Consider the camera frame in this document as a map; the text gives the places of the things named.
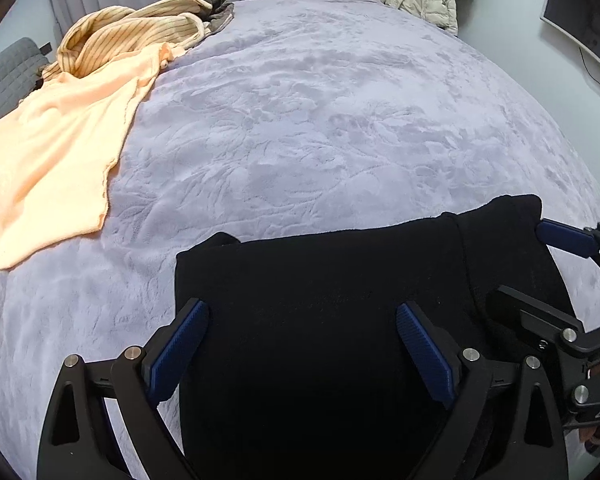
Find grey padded headboard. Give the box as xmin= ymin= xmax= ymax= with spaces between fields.
xmin=0 ymin=37 xmax=51 ymax=137

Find lavender plush blanket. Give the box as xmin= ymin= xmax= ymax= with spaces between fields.
xmin=0 ymin=0 xmax=600 ymax=480

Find dark grey garment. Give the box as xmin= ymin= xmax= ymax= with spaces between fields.
xmin=199 ymin=0 xmax=237 ymax=37

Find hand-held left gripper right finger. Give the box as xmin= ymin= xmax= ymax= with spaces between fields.
xmin=396 ymin=302 xmax=568 ymax=480

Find black monitor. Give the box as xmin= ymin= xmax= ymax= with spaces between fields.
xmin=540 ymin=0 xmax=600 ymax=87

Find beige striped sweater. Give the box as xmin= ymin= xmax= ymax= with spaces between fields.
xmin=41 ymin=0 xmax=216 ymax=82

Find black pants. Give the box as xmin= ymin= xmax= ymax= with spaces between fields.
xmin=175 ymin=194 xmax=581 ymax=480

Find black monitor cable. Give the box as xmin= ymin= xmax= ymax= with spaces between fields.
xmin=579 ymin=45 xmax=600 ymax=93

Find peach cloth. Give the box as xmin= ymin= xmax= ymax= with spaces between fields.
xmin=0 ymin=42 xmax=187 ymax=275

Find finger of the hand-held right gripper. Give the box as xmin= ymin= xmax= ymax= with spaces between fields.
xmin=487 ymin=285 xmax=590 ymax=357
xmin=536 ymin=219 xmax=600 ymax=262

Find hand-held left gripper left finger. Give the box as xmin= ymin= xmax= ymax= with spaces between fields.
xmin=37 ymin=297 xmax=211 ymax=480

